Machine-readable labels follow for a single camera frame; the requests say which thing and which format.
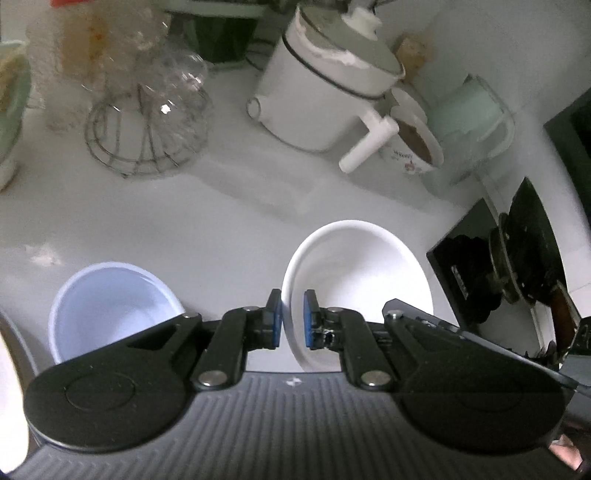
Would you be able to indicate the translucent white plastic bowl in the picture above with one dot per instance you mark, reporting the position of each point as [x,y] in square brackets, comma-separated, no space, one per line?
[111,300]

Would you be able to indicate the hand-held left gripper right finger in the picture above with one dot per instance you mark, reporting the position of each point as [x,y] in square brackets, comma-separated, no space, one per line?
[308,323]

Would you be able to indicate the green chopstick holder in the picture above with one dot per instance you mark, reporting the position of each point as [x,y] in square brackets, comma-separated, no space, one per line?
[226,34]

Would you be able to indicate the red lid plastic jar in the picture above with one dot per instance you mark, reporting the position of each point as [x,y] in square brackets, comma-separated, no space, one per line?
[81,41]

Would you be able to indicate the mint green container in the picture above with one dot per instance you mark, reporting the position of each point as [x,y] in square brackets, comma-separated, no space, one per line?
[466,110]

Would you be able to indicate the pale shredded vegetables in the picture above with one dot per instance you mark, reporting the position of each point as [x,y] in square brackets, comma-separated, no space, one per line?
[7,69]

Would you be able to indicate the dark panel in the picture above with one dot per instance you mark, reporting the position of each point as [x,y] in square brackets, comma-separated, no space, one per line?
[572,134]

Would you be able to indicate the white electric cooker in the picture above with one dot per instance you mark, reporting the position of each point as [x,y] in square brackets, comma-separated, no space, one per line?
[318,83]

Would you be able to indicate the white ceramic bowl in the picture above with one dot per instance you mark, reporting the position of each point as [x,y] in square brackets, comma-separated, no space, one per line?
[360,263]

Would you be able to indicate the green colander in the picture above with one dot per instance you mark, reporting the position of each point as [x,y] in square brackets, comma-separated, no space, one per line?
[11,101]

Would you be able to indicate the floral ceramic mug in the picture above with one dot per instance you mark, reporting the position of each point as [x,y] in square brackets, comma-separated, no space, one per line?
[413,147]

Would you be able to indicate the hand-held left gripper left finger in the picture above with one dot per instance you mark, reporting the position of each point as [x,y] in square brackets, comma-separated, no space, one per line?
[274,318]

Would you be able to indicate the clear glass cup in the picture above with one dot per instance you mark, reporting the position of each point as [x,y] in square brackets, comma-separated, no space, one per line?
[131,34]
[178,74]

